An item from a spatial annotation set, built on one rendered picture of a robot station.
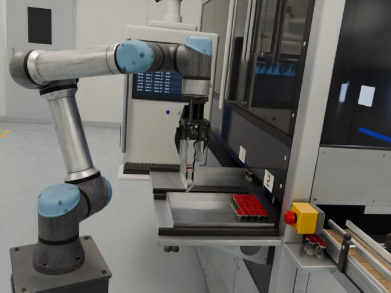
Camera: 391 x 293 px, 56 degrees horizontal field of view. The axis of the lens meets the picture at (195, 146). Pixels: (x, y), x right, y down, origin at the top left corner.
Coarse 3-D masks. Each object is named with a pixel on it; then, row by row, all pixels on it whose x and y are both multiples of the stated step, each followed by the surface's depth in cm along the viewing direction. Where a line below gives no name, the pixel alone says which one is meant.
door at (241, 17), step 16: (240, 0) 185; (240, 16) 183; (256, 16) 160; (240, 32) 182; (256, 32) 159; (240, 48) 181; (256, 48) 158; (240, 64) 179; (256, 64) 157; (240, 80) 178; (256, 80) 156; (240, 96) 177
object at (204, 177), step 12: (180, 168) 174; (204, 168) 179; (216, 168) 180; (228, 168) 181; (240, 168) 182; (204, 180) 169; (216, 180) 171; (228, 180) 172; (240, 180) 174; (252, 192) 158; (264, 192) 159
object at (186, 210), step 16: (176, 192) 143; (192, 192) 144; (176, 208) 137; (192, 208) 138; (208, 208) 139; (224, 208) 141; (176, 224) 118; (192, 224) 119; (208, 224) 120; (224, 224) 121; (240, 224) 122; (256, 224) 123; (272, 224) 124
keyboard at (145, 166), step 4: (124, 164) 202; (128, 164) 199; (132, 164) 199; (136, 164) 200; (144, 164) 202; (148, 164) 202; (152, 164) 203; (156, 164) 204; (160, 164) 204; (164, 164) 205; (168, 164) 206; (172, 164) 206; (124, 168) 195; (128, 168) 192; (132, 168) 193; (136, 168) 194; (140, 168) 198; (144, 168) 198; (148, 168) 196; (124, 172) 190; (128, 172) 190; (132, 172) 191; (136, 172) 191; (140, 172) 192; (144, 172) 192; (148, 172) 193
